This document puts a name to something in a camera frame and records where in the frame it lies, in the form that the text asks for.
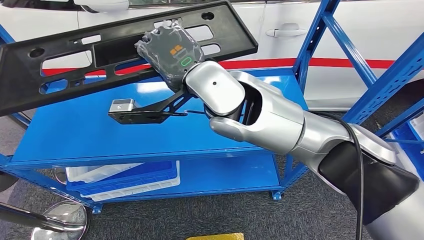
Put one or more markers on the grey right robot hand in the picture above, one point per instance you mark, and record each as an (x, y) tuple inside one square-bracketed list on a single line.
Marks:
[(169, 53)]

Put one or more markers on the black plastic licence plate frame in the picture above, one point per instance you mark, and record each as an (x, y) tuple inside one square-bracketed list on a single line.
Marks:
[(116, 30)]

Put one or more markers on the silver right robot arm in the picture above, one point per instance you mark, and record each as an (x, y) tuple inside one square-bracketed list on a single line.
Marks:
[(281, 122)]

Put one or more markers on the blue steel shelf rack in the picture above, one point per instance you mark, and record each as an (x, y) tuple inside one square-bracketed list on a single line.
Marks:
[(99, 139)]

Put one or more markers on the warped yellow floor tape square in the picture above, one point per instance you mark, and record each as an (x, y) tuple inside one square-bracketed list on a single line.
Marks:
[(215, 236)]

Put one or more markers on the white car red stripe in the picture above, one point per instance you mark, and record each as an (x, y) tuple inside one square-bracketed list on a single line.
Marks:
[(364, 26)]

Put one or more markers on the dark round stanchion base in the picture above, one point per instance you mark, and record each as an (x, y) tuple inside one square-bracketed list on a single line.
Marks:
[(6, 182)]

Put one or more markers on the white plastic bin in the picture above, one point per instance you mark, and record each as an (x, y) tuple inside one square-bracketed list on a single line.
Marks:
[(419, 122)]

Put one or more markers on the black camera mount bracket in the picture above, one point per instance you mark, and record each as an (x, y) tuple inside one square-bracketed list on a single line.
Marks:
[(142, 116)]

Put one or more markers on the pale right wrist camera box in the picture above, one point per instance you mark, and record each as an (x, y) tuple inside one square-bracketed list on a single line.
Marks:
[(121, 105)]

